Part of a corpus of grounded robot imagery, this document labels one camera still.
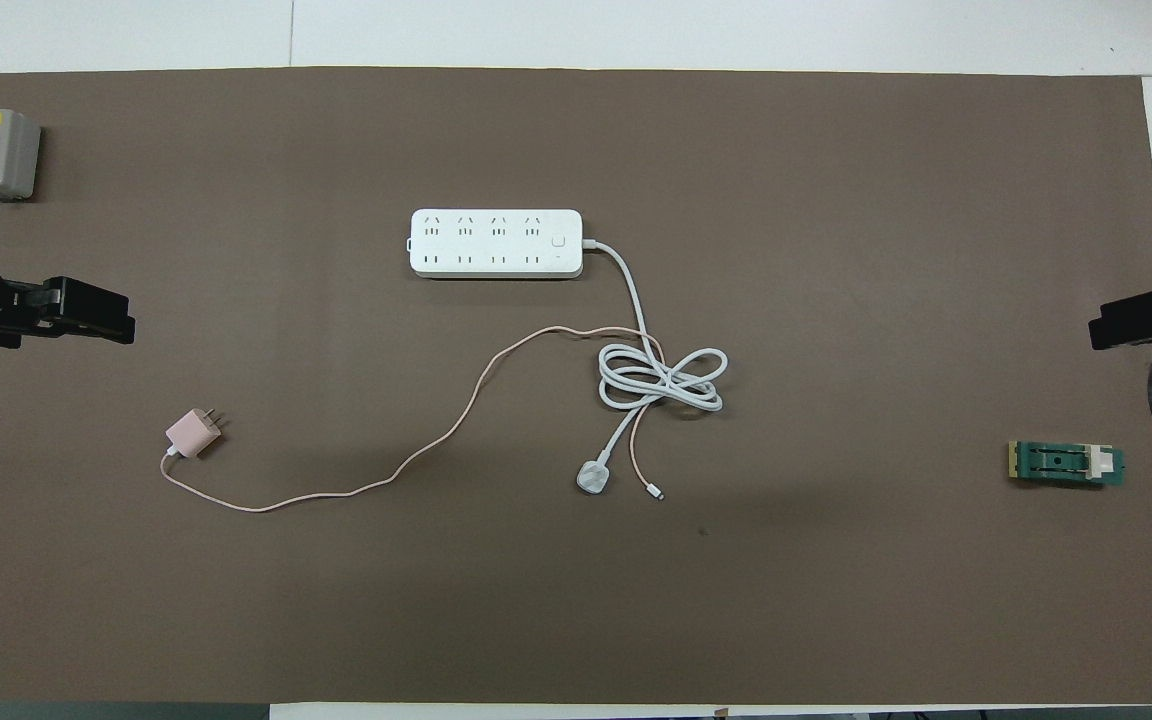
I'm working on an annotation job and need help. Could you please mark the pink charging cable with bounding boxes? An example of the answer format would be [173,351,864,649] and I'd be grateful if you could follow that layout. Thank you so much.
[160,325,665,514]

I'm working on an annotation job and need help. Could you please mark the pink charger adapter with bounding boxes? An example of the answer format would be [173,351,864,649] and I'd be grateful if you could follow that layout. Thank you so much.
[165,405,229,460]

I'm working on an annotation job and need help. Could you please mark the brown table mat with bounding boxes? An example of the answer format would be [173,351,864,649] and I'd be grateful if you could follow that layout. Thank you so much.
[0,67,1152,706]

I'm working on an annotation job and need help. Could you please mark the grey on-off switch box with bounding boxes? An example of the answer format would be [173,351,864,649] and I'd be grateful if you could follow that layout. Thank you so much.
[0,107,42,201]

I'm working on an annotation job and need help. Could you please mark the white power strip with cord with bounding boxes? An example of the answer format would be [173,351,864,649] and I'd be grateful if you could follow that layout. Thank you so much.
[408,208,729,496]

